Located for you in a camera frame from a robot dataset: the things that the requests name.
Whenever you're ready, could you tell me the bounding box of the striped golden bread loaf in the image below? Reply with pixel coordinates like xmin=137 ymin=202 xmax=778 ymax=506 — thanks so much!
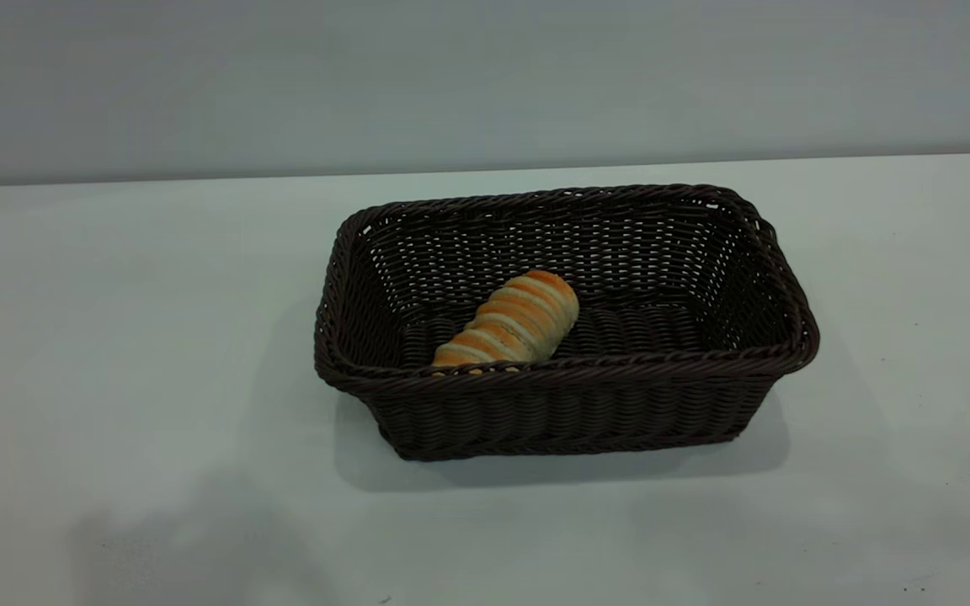
xmin=432 ymin=269 xmax=580 ymax=373

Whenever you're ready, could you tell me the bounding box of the black woven wicker basket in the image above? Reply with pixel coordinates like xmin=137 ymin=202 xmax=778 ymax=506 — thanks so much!
xmin=314 ymin=183 xmax=821 ymax=462

